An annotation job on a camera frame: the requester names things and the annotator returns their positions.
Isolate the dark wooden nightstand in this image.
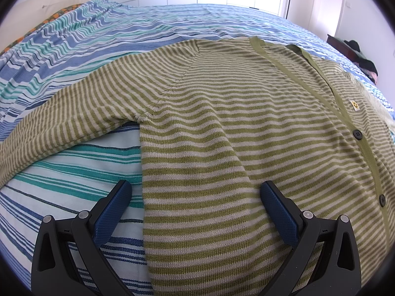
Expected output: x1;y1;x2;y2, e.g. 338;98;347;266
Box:
326;34;355;57

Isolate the blue striped blanket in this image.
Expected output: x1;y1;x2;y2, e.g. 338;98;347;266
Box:
0;0;395;296

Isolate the green striped cardigan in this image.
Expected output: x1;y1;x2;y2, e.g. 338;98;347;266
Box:
0;36;395;296

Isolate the cream pillow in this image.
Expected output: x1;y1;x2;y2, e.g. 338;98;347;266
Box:
8;0;99;31

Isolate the orange patterned cloth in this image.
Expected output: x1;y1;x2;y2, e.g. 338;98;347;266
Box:
0;4;84;53

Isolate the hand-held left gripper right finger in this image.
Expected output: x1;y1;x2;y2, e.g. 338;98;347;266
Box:
260;180;362;296

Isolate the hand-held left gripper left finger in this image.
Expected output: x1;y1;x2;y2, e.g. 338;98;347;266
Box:
31;179;135;296

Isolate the pile of clothes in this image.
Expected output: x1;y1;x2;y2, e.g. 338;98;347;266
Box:
336;38;378;84

